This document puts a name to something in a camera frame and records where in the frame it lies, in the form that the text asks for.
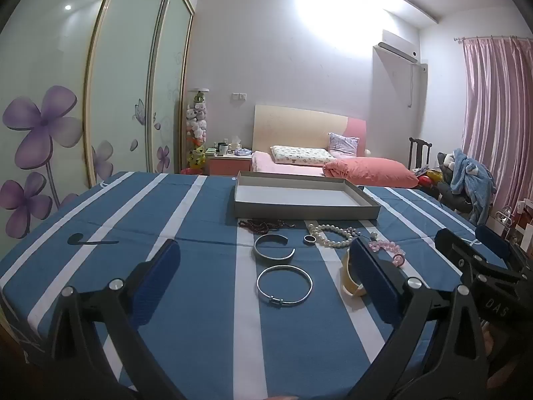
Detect grey cardboard tray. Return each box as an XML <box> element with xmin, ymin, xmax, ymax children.
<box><xmin>232</xmin><ymin>170</ymin><xmax>382</xmax><ymax>221</ymax></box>

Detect white printed pillow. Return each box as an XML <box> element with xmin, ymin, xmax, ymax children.
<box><xmin>270</xmin><ymin>145</ymin><xmax>334</xmax><ymax>166</ymax></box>

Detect colourful toys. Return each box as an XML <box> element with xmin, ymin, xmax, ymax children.
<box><xmin>416</xmin><ymin>167</ymin><xmax>443</xmax><ymax>189</ymax></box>

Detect dark wooden chair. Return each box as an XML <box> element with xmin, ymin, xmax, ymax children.
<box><xmin>408</xmin><ymin>137</ymin><xmax>433</xmax><ymax>171</ymax></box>

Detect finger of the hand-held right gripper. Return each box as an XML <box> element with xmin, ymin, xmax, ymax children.
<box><xmin>475</xmin><ymin>225</ymin><xmax>513</xmax><ymax>261</ymax></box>
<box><xmin>435</xmin><ymin>229</ymin><xmax>522</xmax><ymax>285</ymax></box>

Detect white air conditioner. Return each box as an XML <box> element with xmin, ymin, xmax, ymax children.
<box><xmin>372</xmin><ymin>29</ymin><xmax>429</xmax><ymax>71</ymax></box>

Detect white pearl necklace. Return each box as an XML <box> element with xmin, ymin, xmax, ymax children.
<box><xmin>306</xmin><ymin>222</ymin><xmax>379</xmax><ymax>250</ymax></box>

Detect pink bed sheet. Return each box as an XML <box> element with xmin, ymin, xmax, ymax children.
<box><xmin>250</xmin><ymin>151</ymin><xmax>334</xmax><ymax>178</ymax></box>

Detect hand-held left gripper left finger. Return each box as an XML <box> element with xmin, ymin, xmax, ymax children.
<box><xmin>25</xmin><ymin>238</ymin><xmax>188</xmax><ymax>400</ymax></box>

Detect cream wristwatch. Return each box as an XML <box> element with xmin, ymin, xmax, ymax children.
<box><xmin>340</xmin><ymin>249</ymin><xmax>369</xmax><ymax>298</ymax></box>

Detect dark red bead bracelet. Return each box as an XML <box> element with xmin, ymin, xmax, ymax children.
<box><xmin>238</xmin><ymin>218</ymin><xmax>297</xmax><ymax>231</ymax></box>

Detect flower print sliding wardrobe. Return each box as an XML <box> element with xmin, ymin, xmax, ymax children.
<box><xmin>0</xmin><ymin>0</ymin><xmax>196</xmax><ymax>251</ymax></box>

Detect purple patterned pillow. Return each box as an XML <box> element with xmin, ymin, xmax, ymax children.
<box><xmin>327</xmin><ymin>132</ymin><xmax>359</xmax><ymax>159</ymax></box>

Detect blue plush garment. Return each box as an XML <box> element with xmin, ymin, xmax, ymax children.
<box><xmin>450</xmin><ymin>149</ymin><xmax>497</xmax><ymax>226</ymax></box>

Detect pink nightstand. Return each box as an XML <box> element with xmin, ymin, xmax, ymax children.
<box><xmin>208</xmin><ymin>152</ymin><xmax>253</xmax><ymax>176</ymax></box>

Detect blue white striped tablecloth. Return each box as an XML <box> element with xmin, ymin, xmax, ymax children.
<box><xmin>0</xmin><ymin>171</ymin><xmax>513</xmax><ymax>400</ymax></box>

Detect coral pink duvet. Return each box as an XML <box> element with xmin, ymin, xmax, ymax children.
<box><xmin>322</xmin><ymin>157</ymin><xmax>419</xmax><ymax>189</ymax></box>

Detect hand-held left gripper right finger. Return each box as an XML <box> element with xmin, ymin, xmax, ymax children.
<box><xmin>347</xmin><ymin>237</ymin><xmax>500</xmax><ymax>400</ymax></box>

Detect thin silver bangle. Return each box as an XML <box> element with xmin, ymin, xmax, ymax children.
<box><xmin>257</xmin><ymin>265</ymin><xmax>313</xmax><ymax>307</ymax></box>

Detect wide silver cuff bangle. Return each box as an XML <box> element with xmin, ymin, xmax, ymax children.
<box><xmin>253</xmin><ymin>234</ymin><xmax>296</xmax><ymax>264</ymax></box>

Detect pink bead bracelet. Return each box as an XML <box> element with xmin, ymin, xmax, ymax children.
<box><xmin>368</xmin><ymin>239</ymin><xmax>406</xmax><ymax>268</ymax></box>

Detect pink curtain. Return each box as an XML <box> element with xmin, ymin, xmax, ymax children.
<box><xmin>461</xmin><ymin>37</ymin><xmax>533</xmax><ymax>217</ymax></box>

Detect beige pink bed headboard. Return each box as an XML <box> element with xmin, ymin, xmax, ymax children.
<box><xmin>253</xmin><ymin>105</ymin><xmax>368</xmax><ymax>163</ymax></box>

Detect plush toy tower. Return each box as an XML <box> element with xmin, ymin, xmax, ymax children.
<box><xmin>185</xmin><ymin>88</ymin><xmax>210</xmax><ymax>171</ymax></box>

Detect curtain rod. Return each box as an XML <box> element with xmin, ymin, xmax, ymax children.
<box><xmin>454</xmin><ymin>34</ymin><xmax>533</xmax><ymax>43</ymax></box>

